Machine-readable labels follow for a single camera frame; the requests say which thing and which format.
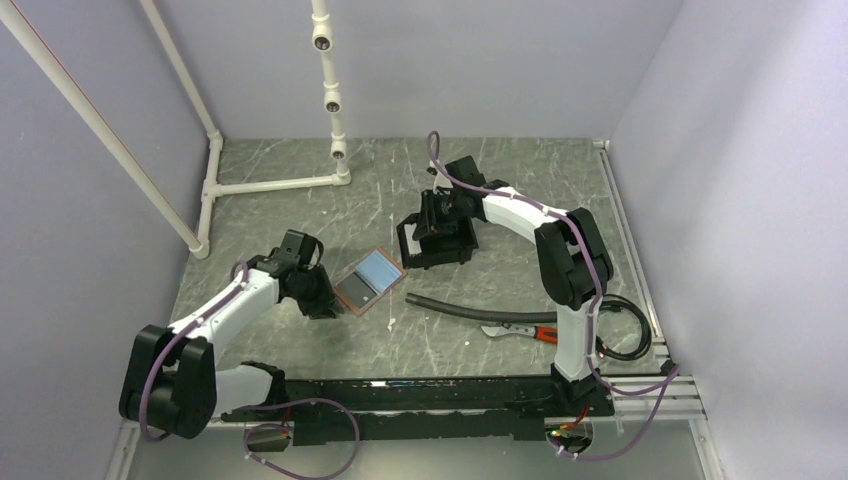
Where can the red handled pruning shears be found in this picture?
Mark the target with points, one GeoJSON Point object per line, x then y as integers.
{"type": "Point", "coordinates": [543, 334]}

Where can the white pvc pipe frame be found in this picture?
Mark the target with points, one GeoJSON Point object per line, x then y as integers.
{"type": "Point", "coordinates": [102, 153]}

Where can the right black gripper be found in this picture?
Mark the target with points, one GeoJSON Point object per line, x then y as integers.
{"type": "Point", "coordinates": [427, 216]}

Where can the aluminium frame rail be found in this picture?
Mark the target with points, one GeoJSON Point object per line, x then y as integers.
{"type": "Point", "coordinates": [694, 415]}

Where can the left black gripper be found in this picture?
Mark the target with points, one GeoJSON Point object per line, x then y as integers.
{"type": "Point", "coordinates": [324, 305]}

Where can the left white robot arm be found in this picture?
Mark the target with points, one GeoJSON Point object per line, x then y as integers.
{"type": "Point", "coordinates": [173, 385]}

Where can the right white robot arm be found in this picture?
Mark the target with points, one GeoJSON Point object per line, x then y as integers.
{"type": "Point", "coordinates": [574, 266]}

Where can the brown leather card holder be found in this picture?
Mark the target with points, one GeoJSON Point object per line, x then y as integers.
{"type": "Point", "coordinates": [380, 271]}

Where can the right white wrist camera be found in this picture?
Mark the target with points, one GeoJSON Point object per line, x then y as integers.
{"type": "Point", "coordinates": [441, 182]}

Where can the grey credit card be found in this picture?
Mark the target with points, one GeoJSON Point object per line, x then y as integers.
{"type": "Point", "coordinates": [355, 292]}

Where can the white cards in tray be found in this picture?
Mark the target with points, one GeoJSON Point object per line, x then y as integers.
{"type": "Point", "coordinates": [413, 248]}

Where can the black plastic card tray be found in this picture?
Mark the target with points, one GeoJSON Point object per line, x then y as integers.
{"type": "Point", "coordinates": [457, 247]}

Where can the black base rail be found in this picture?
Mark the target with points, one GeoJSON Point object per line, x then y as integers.
{"type": "Point", "coordinates": [322, 411]}

